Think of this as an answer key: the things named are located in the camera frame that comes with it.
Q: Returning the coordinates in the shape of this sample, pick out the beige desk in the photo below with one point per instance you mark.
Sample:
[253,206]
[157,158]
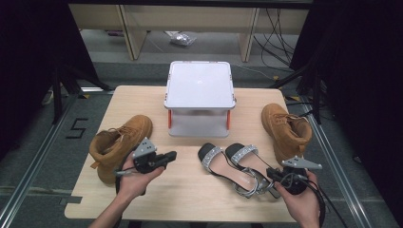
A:
[190,19]

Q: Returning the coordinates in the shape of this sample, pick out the white paper sheet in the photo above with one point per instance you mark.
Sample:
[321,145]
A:
[171,33]

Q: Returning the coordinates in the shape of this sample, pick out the black metal stand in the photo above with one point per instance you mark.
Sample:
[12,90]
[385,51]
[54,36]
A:
[57,95]
[316,95]

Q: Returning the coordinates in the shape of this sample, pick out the person's right hand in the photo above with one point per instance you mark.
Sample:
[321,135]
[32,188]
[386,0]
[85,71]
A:
[304,209]

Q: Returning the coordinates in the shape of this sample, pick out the person's left hand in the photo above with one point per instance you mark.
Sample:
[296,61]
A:
[133,185]

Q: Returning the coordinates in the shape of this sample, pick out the tan suede boot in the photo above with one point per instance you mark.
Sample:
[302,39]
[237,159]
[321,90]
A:
[282,126]
[126,136]

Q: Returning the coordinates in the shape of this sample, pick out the silver foil bag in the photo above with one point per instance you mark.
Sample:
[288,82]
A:
[183,39]

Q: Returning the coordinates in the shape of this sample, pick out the white two-tier shoe rack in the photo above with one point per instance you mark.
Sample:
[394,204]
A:
[199,85]

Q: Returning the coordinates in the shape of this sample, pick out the black curtain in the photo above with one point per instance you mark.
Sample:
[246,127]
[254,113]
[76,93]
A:
[364,79]
[28,63]

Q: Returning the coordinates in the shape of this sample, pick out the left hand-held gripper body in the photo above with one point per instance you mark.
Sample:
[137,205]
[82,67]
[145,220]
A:
[144,148]

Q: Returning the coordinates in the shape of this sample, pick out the aluminium floor rail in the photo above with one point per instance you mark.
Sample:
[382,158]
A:
[38,158]
[335,164]

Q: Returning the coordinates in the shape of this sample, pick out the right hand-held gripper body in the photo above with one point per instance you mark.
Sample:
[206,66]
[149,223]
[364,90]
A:
[299,164]

